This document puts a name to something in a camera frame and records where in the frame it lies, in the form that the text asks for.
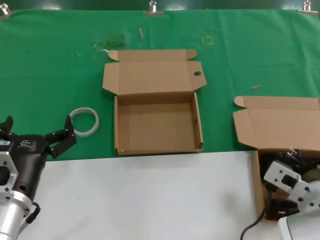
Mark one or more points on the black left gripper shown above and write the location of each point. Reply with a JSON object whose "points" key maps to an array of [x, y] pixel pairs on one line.
{"points": [[30, 160]]}

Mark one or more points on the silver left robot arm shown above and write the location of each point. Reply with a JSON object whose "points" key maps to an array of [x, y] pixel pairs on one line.
{"points": [[12, 217]]}

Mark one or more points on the cardboard box with round hole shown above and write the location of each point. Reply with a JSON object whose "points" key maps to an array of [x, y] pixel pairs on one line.
{"points": [[155, 125]]}

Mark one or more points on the plain open cardboard box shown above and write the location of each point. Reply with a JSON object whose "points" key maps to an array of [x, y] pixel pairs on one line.
{"points": [[280, 125]]}

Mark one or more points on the clear tape roll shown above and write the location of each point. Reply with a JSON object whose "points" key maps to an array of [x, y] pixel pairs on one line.
{"points": [[85, 134]]}

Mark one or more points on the green table cloth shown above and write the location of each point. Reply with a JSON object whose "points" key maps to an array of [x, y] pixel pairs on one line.
{"points": [[50, 75]]}

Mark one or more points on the clear tape patch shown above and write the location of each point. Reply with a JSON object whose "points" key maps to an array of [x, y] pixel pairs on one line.
{"points": [[112, 41]]}

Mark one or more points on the metal binder clip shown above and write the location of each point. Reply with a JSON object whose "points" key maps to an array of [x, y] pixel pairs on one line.
{"points": [[4, 12], [308, 10], [152, 12]]}

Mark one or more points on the thin wooden stick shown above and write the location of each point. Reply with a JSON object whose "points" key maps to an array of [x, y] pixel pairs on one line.
{"points": [[141, 33]]}

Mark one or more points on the short wooden piece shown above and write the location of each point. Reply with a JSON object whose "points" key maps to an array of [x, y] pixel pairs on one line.
{"points": [[256, 87]]}

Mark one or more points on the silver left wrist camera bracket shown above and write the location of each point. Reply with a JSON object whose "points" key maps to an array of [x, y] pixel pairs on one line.
{"points": [[6, 172]]}

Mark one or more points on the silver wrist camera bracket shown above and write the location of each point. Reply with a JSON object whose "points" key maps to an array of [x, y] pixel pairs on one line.
{"points": [[303, 197], [6, 172]]}

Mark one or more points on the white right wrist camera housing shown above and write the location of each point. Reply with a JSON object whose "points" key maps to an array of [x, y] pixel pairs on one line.
{"points": [[277, 173]]}

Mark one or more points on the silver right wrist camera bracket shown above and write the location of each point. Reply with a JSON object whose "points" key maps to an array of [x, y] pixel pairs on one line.
{"points": [[303, 197]]}

